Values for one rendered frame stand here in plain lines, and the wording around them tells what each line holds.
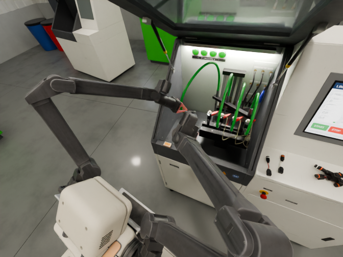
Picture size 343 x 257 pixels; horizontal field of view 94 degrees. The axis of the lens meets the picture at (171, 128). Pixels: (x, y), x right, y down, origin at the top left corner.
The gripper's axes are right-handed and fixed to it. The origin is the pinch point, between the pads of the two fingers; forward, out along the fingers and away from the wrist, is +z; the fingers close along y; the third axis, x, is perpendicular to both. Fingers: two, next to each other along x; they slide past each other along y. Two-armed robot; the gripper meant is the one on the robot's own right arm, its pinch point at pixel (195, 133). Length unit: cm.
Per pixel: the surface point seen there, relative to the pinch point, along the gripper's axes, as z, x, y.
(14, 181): -1, 200, -176
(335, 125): 33, -52, 32
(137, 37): 289, 416, 122
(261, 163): 32.0, -33.1, -2.7
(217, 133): 35.9, -1.4, 0.9
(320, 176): 35, -59, 5
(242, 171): 27.6, -26.5, -11.5
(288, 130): 35, -36, 21
